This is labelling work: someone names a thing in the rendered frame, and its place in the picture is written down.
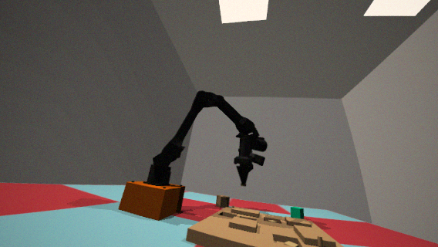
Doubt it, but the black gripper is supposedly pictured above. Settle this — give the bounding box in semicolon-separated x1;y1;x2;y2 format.
234;147;253;184

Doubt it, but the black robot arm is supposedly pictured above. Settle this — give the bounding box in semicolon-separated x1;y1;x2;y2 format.
143;90;268;186

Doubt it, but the small green block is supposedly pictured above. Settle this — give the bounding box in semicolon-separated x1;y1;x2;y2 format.
290;207;305;219

